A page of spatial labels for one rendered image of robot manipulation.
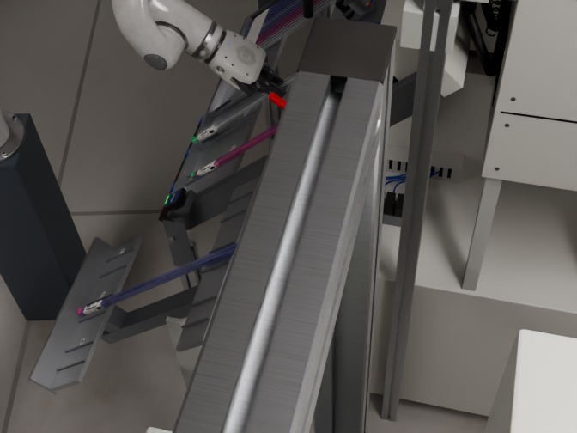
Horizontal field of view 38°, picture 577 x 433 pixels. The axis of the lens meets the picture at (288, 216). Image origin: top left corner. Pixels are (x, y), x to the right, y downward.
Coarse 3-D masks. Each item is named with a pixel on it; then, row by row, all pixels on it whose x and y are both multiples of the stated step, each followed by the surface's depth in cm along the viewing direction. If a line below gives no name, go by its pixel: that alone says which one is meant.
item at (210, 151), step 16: (272, 48) 201; (272, 64) 194; (224, 96) 206; (240, 96) 197; (256, 96) 190; (224, 112) 200; (256, 112) 185; (224, 128) 193; (240, 128) 185; (208, 144) 193; (224, 144) 187; (240, 144) 180; (208, 160) 189; (240, 160) 177; (208, 176) 183; (224, 176) 176
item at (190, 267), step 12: (216, 252) 140; (228, 252) 138; (192, 264) 144; (204, 264) 142; (168, 276) 148; (180, 276) 147; (132, 288) 157; (144, 288) 154; (108, 300) 162; (120, 300) 160
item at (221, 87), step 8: (248, 16) 223; (248, 24) 222; (240, 32) 220; (216, 88) 207; (224, 88) 208; (216, 96) 205; (216, 104) 205; (208, 112) 202; (208, 120) 201; (200, 128) 199; (192, 144) 196; (200, 144) 197; (192, 152) 194; (192, 160) 193; (184, 168) 191; (192, 168) 193; (184, 176) 190; (176, 184) 188
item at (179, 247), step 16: (464, 0) 121; (480, 0) 120; (512, 0) 122; (400, 160) 199; (432, 160) 199; (448, 160) 198; (400, 176) 199; (432, 176) 200; (448, 176) 199; (384, 208) 189; (400, 208) 188; (176, 224) 178; (400, 224) 192; (176, 240) 183; (176, 256) 189
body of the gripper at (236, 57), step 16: (224, 32) 169; (224, 48) 168; (240, 48) 170; (256, 48) 173; (208, 64) 169; (224, 64) 167; (240, 64) 168; (256, 64) 171; (224, 80) 170; (240, 80) 169; (256, 80) 169
